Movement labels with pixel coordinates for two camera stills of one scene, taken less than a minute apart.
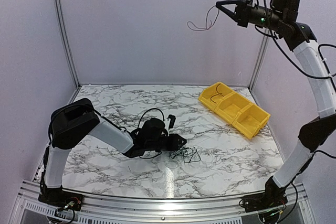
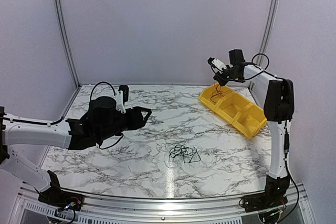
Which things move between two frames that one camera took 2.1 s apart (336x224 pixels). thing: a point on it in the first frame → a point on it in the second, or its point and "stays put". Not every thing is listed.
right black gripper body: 243,20 → 224,81
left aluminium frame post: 59,16 stays put
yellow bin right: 250,120 stays put
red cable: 193,27 → 220,89
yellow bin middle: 231,106 stays put
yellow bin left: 210,96 stays put
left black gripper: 174,144 → 136,121
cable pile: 190,154 stays put
